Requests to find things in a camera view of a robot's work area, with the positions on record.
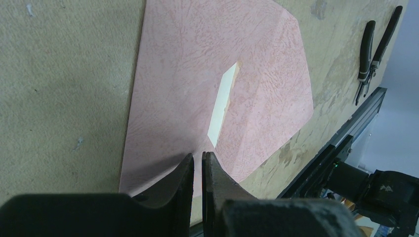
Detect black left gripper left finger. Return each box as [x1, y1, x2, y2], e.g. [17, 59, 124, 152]
[0, 154, 194, 237]

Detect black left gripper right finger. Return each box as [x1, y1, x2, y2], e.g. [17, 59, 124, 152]
[202, 152, 362, 237]

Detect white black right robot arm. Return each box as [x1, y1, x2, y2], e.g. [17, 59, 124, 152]
[326, 162, 419, 237]

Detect cardboard boxes in background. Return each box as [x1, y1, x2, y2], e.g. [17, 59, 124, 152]
[340, 198, 393, 237]

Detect black handled pliers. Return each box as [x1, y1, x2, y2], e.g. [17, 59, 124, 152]
[355, 5, 403, 106]

